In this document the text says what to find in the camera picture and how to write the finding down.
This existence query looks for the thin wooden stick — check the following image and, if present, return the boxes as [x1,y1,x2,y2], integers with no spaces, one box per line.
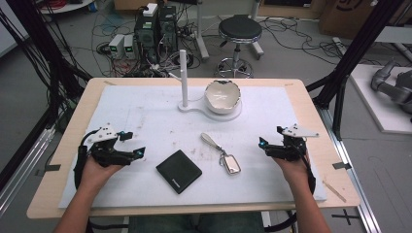
[322,180,347,204]

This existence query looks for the black round stool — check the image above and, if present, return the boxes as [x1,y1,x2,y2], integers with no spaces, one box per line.
[215,14,264,80]

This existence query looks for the black computer tower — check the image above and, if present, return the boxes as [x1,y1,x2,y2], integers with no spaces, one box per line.
[133,12,160,65]
[157,5,179,54]

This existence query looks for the person's legs in pants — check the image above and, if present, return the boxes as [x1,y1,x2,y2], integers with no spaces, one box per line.
[127,211,265,233]

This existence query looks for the car key with leather strap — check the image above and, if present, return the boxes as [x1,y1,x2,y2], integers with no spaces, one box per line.
[199,132,243,177]

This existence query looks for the white floor platform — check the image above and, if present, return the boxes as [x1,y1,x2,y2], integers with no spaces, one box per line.
[349,63,412,136]

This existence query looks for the cardboard box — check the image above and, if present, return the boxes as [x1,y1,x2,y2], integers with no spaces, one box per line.
[318,0,412,41]

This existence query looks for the white stand with pole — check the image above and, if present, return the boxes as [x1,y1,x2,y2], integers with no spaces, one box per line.
[167,49,244,122]

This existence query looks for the white table leg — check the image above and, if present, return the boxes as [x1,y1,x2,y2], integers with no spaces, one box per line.
[193,0,211,63]

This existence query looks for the black tape strip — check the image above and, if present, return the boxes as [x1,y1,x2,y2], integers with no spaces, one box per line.
[331,160,353,171]
[34,163,62,178]

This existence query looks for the bundle of black cables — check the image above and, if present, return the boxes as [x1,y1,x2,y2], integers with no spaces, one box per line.
[0,6,86,130]

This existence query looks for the person's right hand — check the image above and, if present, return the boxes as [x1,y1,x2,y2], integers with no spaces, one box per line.
[272,152,313,191]

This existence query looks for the white foam mat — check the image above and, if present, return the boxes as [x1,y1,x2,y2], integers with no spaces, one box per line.
[58,83,327,210]

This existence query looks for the white box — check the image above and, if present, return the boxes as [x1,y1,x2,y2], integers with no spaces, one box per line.
[142,2,159,18]

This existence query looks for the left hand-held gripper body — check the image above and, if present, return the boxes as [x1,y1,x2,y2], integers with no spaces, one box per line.
[84,123,134,168]

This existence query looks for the person's left hand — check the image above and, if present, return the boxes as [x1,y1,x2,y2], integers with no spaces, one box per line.
[80,155,126,192]

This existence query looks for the white ceramic bowl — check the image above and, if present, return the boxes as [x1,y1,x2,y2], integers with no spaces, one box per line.
[203,79,243,116]

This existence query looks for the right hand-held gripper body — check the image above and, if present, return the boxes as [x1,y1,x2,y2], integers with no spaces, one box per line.
[267,122,321,162]

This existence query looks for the small grey power unit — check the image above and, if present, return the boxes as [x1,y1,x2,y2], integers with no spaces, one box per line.
[123,33,138,60]
[108,33,126,60]

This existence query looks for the black tape cross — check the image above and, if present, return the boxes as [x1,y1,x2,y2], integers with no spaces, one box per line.
[330,208,361,227]

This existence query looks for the aluminium rail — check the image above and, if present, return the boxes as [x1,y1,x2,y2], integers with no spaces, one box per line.
[316,106,384,233]
[0,126,56,216]

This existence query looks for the black wallet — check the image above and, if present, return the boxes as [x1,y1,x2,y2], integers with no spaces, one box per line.
[155,149,203,195]

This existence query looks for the left hand-held gripper cable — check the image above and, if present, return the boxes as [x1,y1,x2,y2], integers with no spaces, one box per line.
[73,128,100,190]

